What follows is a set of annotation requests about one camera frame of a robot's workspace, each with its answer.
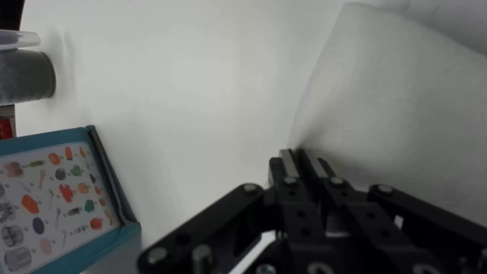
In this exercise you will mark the blue cardboard toy box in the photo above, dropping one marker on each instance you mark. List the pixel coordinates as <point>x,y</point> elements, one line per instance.
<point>61,204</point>

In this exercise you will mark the clear measuring cup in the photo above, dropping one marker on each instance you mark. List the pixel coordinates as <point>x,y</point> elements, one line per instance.
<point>24,73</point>

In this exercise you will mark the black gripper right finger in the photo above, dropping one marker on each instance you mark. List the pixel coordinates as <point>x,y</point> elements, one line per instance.
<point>391,230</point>

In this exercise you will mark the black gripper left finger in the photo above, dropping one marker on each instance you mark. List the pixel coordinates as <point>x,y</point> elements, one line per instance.
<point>220,235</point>

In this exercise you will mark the white towel red stripes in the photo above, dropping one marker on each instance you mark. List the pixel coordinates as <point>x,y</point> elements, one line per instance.
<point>394,102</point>

